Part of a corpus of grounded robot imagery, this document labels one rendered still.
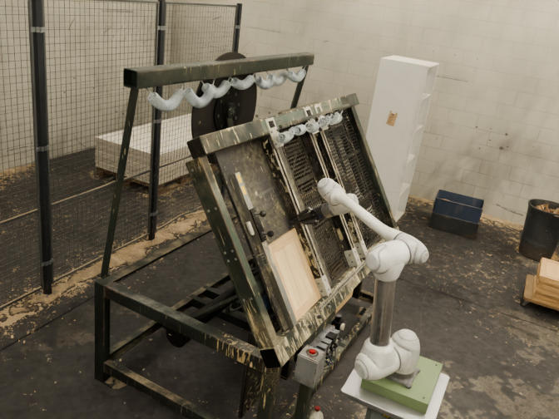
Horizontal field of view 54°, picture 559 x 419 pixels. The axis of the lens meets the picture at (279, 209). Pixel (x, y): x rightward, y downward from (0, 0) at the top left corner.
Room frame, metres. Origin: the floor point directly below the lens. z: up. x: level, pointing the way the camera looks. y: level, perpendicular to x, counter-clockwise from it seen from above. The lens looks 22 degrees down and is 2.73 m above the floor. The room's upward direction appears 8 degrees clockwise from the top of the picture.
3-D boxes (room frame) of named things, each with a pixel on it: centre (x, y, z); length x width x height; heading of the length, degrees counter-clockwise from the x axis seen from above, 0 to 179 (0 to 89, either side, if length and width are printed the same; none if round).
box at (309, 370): (2.43, -0.28, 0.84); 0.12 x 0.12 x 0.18; 64
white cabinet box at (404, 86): (6.96, -1.34, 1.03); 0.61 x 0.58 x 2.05; 156
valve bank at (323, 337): (2.86, -0.41, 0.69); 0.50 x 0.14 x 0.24; 154
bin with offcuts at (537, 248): (6.33, -3.25, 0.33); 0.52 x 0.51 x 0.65; 156
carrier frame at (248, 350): (3.74, 0.03, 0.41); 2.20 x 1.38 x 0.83; 154
